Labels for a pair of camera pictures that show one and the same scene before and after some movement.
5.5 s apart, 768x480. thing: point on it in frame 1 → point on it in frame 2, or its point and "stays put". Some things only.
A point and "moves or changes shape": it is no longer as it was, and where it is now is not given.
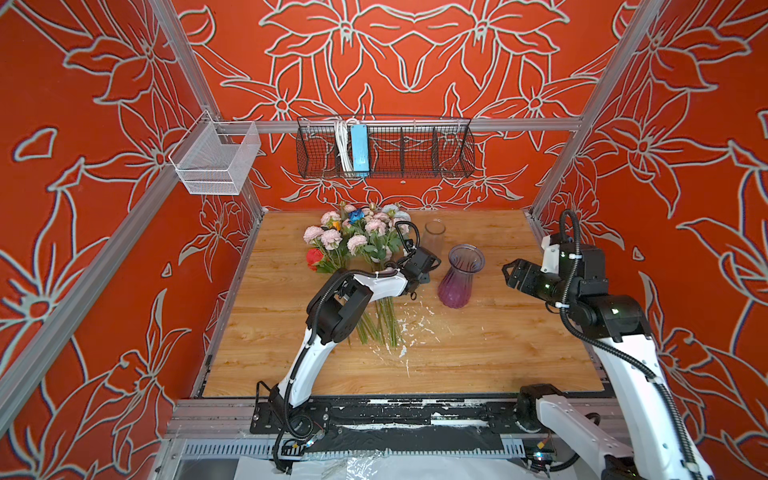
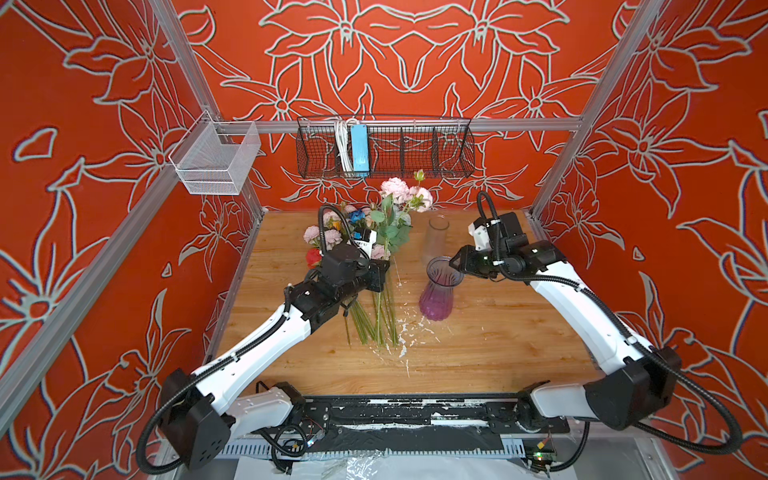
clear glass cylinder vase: (433, 236) stays put
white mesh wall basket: (215, 157) stays put
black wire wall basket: (398, 147) stays put
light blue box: (360, 150) stays put
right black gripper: (528, 283) → (465, 262)
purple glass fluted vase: (454, 289) moves or changes shape
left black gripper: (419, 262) → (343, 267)
